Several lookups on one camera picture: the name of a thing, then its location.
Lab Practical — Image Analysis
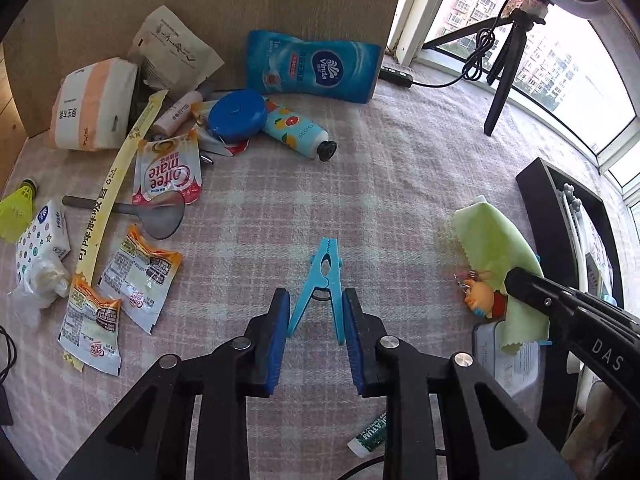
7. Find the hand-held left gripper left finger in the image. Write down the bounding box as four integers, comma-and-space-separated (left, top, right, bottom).
56, 287, 292, 480

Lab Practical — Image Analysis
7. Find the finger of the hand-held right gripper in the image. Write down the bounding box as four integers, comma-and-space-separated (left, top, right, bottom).
504, 266, 640, 389

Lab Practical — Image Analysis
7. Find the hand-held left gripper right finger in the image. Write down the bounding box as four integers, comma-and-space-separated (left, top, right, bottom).
342, 287, 578, 480

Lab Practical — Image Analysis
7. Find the blue clothespin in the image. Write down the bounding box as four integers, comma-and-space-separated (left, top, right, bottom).
286, 236, 347, 346

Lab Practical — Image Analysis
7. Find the green cloth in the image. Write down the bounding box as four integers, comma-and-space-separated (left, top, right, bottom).
439, 202, 551, 356

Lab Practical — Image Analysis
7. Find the black storage box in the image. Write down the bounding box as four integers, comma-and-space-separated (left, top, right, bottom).
515, 156, 631, 461

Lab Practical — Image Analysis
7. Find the star-print tissue pack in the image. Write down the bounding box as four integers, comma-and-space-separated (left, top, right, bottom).
15, 200, 71, 286

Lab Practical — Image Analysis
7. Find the yellow shuttlecock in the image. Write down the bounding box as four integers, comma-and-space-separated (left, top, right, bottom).
0, 178, 40, 243

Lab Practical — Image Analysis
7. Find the clear plastic package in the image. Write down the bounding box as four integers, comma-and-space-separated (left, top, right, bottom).
472, 320, 541, 396

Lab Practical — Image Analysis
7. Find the green white tube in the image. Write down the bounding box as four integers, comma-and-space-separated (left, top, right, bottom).
347, 412, 388, 457

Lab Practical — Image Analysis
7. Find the orange creamer sachet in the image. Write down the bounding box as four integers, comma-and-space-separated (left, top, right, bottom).
97, 225, 182, 335
57, 275, 123, 377

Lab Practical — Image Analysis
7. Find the grey spoon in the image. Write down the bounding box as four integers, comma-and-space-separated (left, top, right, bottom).
62, 191, 186, 239

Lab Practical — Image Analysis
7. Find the red creamer sachet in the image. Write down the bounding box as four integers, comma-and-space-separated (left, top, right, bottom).
131, 130, 203, 208

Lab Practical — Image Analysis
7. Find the fruit-print hand cream tube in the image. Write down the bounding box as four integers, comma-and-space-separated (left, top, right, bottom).
261, 99, 338, 162

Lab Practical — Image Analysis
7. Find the blue round tape measure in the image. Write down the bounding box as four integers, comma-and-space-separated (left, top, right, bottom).
207, 90, 267, 143

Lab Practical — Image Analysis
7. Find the long yellow paper strip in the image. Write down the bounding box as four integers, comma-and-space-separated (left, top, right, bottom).
62, 90, 170, 373

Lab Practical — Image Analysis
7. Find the black tripod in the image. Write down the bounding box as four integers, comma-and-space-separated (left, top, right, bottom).
425, 10, 548, 137

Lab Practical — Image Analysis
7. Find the crumpled clear plastic wrapper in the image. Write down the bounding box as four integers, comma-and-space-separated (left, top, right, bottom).
7, 255, 71, 328

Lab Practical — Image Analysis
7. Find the small white tube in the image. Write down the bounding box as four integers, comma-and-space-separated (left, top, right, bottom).
152, 91, 203, 136

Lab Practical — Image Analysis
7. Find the black power strip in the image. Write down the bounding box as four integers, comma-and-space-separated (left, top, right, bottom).
378, 65, 415, 88

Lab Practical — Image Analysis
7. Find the blue refill pouch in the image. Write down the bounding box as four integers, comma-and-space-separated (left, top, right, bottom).
245, 30, 383, 105

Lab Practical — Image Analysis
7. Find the white orange tissue pack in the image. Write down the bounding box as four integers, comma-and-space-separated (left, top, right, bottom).
47, 57, 141, 151

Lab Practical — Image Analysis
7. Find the crumpled white paper packet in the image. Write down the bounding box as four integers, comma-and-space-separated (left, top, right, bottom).
127, 5, 225, 98

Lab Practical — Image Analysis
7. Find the cartoon figure keychain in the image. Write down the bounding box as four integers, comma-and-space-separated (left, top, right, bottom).
455, 270, 508, 318

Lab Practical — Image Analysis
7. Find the white coiled cable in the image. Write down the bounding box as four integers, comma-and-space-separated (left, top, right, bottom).
562, 183, 590, 271

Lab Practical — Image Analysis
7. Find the black cord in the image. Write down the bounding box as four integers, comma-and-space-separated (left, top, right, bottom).
0, 325, 18, 427

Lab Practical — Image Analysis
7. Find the black ring light cable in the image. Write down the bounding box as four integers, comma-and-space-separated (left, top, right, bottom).
410, 0, 526, 88

